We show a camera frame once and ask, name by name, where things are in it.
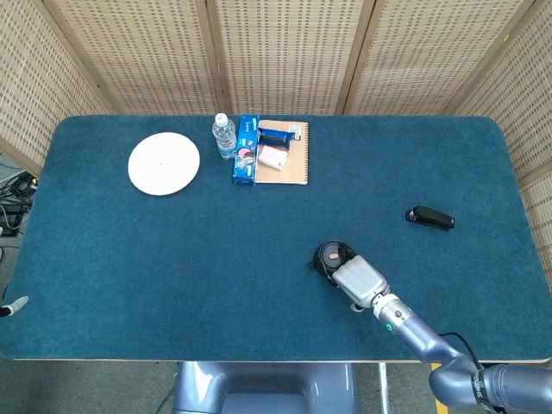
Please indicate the blue carpet tablecloth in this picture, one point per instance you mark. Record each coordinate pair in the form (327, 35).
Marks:
(215, 267)

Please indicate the white round plate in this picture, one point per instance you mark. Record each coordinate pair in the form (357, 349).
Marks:
(164, 164)

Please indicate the blue cookie packet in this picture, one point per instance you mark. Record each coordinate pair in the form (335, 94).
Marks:
(276, 138)

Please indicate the long blue cardboard box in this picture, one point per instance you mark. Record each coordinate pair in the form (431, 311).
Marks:
(246, 155)

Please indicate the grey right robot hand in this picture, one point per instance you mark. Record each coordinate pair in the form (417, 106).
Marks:
(360, 280)

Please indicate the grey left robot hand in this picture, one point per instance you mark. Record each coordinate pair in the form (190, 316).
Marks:
(17, 304)

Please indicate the black stapler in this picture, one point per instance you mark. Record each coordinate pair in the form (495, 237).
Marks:
(431, 217)

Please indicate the clear plastic water bottle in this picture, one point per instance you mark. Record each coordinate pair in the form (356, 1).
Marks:
(224, 137)

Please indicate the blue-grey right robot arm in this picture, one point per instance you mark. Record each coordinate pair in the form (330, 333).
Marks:
(431, 345)

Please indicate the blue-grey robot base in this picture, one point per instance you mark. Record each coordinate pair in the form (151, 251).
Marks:
(241, 384)

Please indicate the tan spiral notebook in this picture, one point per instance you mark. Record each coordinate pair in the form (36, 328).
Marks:
(298, 169)

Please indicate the woven bamboo screen panel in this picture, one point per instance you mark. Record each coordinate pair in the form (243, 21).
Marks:
(427, 56)
(517, 86)
(289, 52)
(39, 77)
(142, 52)

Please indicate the white table leg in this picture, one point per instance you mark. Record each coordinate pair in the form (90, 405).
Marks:
(383, 388)

